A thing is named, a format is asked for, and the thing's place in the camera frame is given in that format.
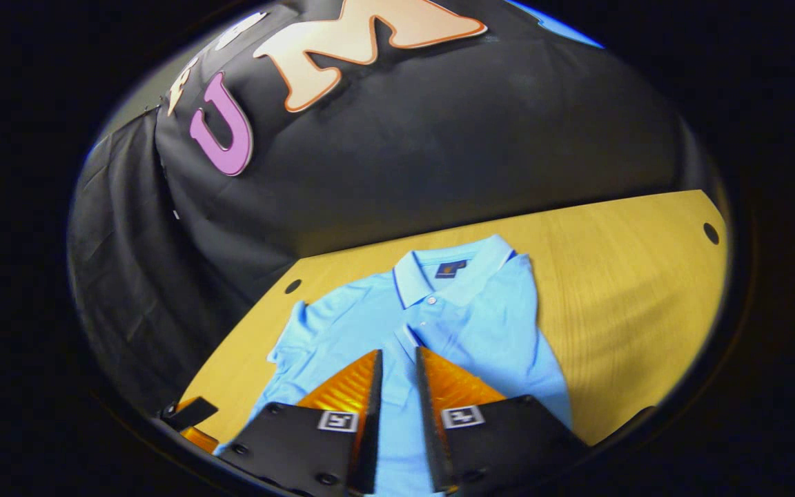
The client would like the black backdrop cloth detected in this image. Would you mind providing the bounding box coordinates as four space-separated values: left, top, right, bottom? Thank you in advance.
66 0 716 416

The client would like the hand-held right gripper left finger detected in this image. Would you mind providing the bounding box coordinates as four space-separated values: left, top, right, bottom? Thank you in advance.
217 349 384 496

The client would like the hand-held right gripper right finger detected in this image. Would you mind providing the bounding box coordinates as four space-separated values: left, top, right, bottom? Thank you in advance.
415 345 589 496

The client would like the light blue polo T-shirt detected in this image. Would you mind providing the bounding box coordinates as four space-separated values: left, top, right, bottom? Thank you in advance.
215 233 573 497

